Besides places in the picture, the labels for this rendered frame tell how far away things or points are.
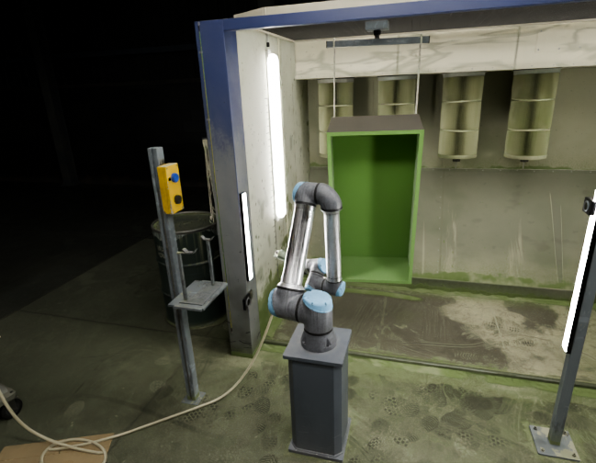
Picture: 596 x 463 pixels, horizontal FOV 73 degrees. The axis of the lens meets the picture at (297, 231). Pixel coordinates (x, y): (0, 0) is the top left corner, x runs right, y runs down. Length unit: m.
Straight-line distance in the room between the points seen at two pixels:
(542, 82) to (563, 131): 0.66
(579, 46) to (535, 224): 1.48
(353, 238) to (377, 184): 0.53
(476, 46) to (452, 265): 1.88
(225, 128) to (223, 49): 0.44
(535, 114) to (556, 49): 0.49
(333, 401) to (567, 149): 3.20
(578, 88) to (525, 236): 1.34
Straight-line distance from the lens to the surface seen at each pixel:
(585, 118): 4.46
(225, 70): 2.57
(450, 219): 4.15
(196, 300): 2.37
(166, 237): 2.38
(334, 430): 2.37
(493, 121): 4.28
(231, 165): 2.61
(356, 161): 3.08
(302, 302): 2.07
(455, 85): 3.85
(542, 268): 4.20
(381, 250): 3.45
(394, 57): 3.78
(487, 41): 3.81
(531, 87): 3.93
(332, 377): 2.14
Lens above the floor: 1.91
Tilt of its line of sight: 20 degrees down
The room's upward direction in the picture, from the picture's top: 2 degrees counter-clockwise
